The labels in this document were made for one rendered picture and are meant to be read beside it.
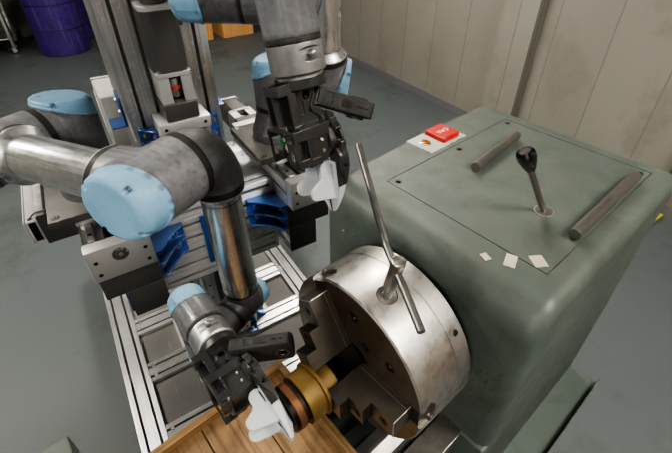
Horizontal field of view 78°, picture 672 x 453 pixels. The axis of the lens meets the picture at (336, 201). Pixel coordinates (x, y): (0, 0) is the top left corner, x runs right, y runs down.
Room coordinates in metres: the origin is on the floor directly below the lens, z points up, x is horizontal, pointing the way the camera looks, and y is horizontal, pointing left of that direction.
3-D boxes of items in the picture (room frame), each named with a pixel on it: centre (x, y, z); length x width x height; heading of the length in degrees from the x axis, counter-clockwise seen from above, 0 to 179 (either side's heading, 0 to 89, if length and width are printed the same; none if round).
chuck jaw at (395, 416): (0.34, -0.07, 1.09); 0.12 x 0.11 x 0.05; 41
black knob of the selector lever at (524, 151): (0.59, -0.31, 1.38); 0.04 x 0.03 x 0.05; 131
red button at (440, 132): (0.92, -0.26, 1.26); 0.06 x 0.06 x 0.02; 41
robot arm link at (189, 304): (0.52, 0.27, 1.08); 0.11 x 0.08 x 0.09; 39
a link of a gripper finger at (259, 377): (0.36, 0.12, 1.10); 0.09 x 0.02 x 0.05; 39
